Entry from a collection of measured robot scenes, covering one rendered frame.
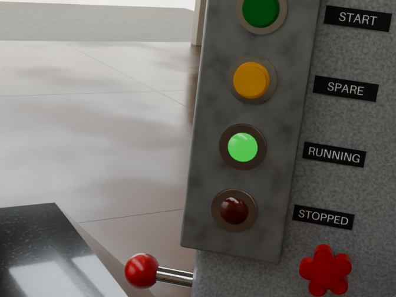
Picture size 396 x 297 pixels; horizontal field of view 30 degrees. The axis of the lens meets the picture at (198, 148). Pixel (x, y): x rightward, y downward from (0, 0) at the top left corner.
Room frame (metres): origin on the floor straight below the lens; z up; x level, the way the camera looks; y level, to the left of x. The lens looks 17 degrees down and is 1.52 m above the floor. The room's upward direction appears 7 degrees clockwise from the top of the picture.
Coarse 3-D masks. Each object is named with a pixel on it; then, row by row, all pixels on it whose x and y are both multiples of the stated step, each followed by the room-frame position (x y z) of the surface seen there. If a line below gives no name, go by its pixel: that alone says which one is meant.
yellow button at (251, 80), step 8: (248, 64) 0.52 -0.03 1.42; (256, 64) 0.52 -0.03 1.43; (240, 72) 0.52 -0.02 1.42; (248, 72) 0.52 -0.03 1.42; (256, 72) 0.52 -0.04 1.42; (264, 72) 0.52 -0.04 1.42; (240, 80) 0.52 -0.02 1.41; (248, 80) 0.52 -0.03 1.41; (256, 80) 0.51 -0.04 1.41; (264, 80) 0.51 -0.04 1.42; (240, 88) 0.52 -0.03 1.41; (248, 88) 0.52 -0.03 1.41; (256, 88) 0.51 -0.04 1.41; (264, 88) 0.51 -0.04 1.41; (248, 96) 0.52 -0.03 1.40; (256, 96) 0.52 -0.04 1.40
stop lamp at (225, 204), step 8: (224, 200) 0.52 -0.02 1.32; (232, 200) 0.52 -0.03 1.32; (240, 200) 0.52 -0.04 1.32; (224, 208) 0.52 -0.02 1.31; (232, 208) 0.52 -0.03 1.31; (240, 208) 0.52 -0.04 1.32; (224, 216) 0.52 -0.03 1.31; (232, 216) 0.52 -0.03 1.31; (240, 216) 0.52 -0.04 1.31; (232, 224) 0.52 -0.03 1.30
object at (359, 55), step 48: (336, 0) 0.53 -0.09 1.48; (384, 0) 0.53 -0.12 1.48; (336, 48) 0.53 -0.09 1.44; (384, 48) 0.53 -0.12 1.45; (336, 96) 0.53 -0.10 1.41; (384, 96) 0.53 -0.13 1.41; (336, 144) 0.53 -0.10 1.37; (384, 144) 0.52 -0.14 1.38; (336, 192) 0.53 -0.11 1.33; (384, 192) 0.52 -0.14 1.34; (288, 240) 0.53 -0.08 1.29; (336, 240) 0.53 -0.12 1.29; (384, 240) 0.52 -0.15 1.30; (192, 288) 0.55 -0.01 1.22; (240, 288) 0.54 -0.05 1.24; (288, 288) 0.53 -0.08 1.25; (384, 288) 0.52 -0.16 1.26
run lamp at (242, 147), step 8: (240, 136) 0.52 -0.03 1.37; (248, 136) 0.52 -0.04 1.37; (232, 144) 0.52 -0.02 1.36; (240, 144) 0.52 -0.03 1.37; (248, 144) 0.52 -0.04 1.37; (256, 144) 0.52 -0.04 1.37; (232, 152) 0.52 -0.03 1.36; (240, 152) 0.52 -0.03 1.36; (248, 152) 0.52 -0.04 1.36; (256, 152) 0.52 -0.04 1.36; (240, 160) 0.52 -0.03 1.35; (248, 160) 0.52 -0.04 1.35
